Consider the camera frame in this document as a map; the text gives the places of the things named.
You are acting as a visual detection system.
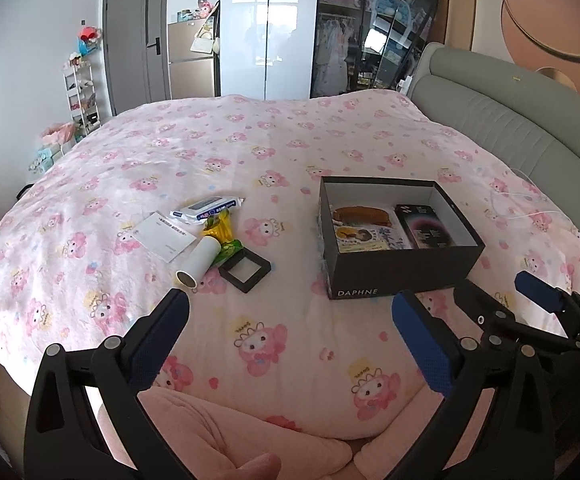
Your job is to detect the person's left hand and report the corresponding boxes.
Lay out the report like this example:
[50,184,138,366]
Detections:
[217,452,283,480]

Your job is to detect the white cable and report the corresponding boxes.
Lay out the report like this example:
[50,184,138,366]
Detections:
[489,169,572,222]

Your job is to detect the pink printed blanket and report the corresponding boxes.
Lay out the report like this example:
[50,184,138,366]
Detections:
[0,91,580,442]

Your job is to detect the black printed skateboard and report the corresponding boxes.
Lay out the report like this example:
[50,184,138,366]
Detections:
[372,0,439,92]

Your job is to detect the black box with rainbow print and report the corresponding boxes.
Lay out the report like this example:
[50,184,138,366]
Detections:
[395,203,457,250]

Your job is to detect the white wet wipes pack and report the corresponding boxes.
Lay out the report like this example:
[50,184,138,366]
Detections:
[170,196,245,225]

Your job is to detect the white handbag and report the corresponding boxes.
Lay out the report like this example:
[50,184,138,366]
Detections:
[191,25,220,55]

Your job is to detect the black square frame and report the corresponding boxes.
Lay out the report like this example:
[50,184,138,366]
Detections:
[219,252,272,294]

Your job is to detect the grey padded headboard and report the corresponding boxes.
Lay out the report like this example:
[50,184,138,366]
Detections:
[405,42,580,286]

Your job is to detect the teal gift boxes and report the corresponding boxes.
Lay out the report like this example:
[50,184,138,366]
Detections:
[30,145,63,174]

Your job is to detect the white lint roller refill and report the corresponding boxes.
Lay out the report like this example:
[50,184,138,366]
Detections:
[175,236,223,294]

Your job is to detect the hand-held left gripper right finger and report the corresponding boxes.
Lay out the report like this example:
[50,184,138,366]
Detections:
[391,290,556,480]

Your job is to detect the toys on fridge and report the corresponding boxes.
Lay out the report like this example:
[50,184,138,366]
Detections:
[177,0,221,22]

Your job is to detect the white glossy wardrobe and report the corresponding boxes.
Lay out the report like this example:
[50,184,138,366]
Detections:
[218,0,318,102]

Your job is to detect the glass-front clothes cabinet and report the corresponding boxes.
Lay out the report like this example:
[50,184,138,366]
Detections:
[310,0,411,98]

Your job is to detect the gold fridge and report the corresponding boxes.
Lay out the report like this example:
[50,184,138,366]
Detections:
[166,20,221,101]

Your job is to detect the clear case with cartoon print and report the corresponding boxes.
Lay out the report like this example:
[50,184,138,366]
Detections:
[337,224,414,254]

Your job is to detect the black shoebox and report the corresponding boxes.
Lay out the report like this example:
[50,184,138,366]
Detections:
[318,176,486,301]

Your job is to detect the white paper card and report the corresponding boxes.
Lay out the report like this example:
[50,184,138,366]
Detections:
[130,212,196,264]

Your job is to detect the grey door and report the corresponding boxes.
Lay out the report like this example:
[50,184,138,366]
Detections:
[102,0,171,116]

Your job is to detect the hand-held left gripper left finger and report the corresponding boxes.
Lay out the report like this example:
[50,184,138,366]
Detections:
[24,287,191,480]

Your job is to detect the yellow snack packet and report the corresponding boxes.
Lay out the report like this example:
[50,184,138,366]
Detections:
[201,211,233,244]

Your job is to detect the red and blue plush toy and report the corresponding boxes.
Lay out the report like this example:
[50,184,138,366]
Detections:
[77,25,102,56]

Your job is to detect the yellow sticker card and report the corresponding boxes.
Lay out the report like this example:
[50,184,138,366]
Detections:
[337,227,371,247]

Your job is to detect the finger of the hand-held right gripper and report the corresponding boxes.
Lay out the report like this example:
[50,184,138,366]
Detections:
[452,280,517,343]
[515,271,580,333]

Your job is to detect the white shelf rack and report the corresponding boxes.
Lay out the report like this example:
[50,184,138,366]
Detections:
[63,60,101,136]

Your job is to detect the orange comb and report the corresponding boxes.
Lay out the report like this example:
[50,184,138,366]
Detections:
[331,205,391,229]

